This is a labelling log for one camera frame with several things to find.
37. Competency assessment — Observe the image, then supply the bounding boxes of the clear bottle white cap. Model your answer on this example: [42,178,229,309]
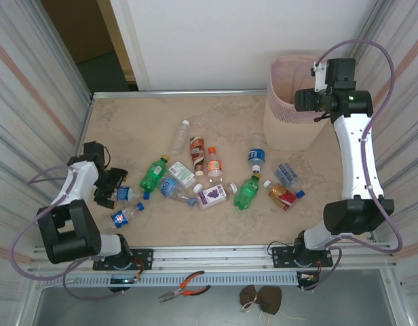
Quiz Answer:
[168,119,191,156]

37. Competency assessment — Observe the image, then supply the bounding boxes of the brown cloth pouch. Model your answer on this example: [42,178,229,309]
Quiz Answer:
[258,285,283,315]
[238,284,261,306]

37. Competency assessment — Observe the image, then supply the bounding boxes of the Pepsi bottle blue cap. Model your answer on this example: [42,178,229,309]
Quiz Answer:
[110,202,145,229]

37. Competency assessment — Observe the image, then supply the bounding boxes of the small controller board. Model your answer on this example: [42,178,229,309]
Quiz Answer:
[297,271,321,285]
[109,276,142,285]

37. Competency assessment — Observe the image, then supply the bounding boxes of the light blue label clear bottle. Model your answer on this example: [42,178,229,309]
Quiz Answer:
[157,176,197,208]

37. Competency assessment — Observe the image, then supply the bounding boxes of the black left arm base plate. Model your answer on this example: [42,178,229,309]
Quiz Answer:
[92,248,154,272]

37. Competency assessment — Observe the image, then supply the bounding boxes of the crushed clear bottle blue cap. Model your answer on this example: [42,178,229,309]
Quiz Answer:
[272,162,306,200]

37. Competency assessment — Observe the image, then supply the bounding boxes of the white green label square bottle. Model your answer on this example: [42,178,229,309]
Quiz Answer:
[166,161,196,188]

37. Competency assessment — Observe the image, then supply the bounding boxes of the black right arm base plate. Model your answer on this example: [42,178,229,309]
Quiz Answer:
[270,244,334,269]

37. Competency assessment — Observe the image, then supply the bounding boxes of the aluminium mounting rail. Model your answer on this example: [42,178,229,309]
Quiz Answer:
[28,242,400,274]

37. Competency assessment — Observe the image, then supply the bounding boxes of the brown chocolate drink bottle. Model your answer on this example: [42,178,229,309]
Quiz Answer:
[189,136,206,177]

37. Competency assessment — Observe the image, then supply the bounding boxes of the brown cloth bundle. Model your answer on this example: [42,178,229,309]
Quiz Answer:
[241,293,305,323]

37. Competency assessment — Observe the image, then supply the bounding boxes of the brown wooden door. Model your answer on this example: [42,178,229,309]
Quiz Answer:
[41,0,135,82]

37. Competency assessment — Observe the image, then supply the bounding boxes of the red gold label bottle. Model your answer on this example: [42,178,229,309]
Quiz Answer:
[262,179,300,212]

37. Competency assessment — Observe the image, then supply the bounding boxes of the orange label orange cap bottle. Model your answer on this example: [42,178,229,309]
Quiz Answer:
[206,146,225,179]

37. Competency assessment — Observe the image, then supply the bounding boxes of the orange handled pliers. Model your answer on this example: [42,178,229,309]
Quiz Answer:
[157,270,212,304]

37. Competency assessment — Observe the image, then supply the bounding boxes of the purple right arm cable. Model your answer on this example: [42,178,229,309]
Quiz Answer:
[302,39,404,292]

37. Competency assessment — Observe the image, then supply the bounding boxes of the grey slotted cable duct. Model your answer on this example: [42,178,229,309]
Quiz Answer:
[42,272,300,288]

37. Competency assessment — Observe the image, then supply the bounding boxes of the pink mesh waste bin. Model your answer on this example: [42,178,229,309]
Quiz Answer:
[263,54,328,152]

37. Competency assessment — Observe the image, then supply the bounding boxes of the green Sprite plastic bottle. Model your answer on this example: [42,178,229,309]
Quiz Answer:
[138,154,171,191]
[233,173,261,211]

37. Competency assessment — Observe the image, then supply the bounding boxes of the blue label bottle white cap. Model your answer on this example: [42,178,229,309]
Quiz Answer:
[247,134,267,175]

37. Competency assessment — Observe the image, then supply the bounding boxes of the purple grape label bottle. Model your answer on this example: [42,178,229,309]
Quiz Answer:
[192,182,238,211]

